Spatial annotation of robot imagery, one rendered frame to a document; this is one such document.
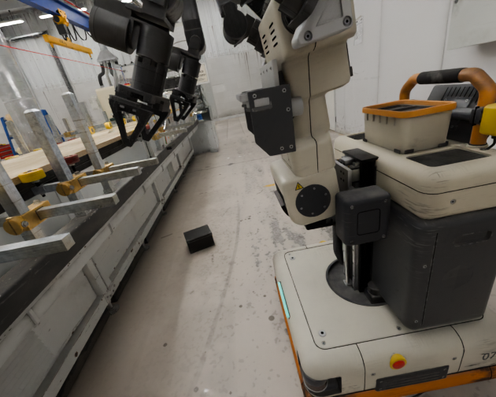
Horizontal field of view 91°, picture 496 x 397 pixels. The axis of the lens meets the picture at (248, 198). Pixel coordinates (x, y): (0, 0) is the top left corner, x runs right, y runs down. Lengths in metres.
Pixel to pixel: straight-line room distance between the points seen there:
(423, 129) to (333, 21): 0.41
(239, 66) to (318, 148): 10.75
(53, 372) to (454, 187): 1.50
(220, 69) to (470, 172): 10.91
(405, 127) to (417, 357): 0.67
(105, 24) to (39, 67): 12.97
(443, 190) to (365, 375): 0.59
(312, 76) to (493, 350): 0.97
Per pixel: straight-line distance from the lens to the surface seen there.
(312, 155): 0.68
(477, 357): 1.13
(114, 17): 0.54
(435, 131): 0.85
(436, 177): 0.68
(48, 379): 1.42
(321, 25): 0.53
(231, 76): 11.33
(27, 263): 0.99
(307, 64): 0.69
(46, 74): 13.37
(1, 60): 6.45
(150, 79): 0.51
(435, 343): 1.02
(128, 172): 1.10
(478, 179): 0.74
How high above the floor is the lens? 1.05
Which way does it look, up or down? 24 degrees down
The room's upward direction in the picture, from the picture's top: 11 degrees counter-clockwise
